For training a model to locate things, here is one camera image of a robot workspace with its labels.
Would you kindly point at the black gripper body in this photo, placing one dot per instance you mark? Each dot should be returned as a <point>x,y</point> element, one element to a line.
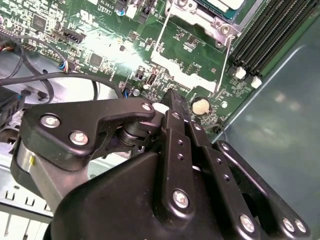
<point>112,207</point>

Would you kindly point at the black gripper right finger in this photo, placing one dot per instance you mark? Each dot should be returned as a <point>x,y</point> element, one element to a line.
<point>225,180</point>

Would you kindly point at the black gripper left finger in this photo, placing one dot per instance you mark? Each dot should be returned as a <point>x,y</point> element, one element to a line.
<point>75,120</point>

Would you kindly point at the metal socket cover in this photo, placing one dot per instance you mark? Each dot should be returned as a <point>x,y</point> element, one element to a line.
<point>163,61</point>

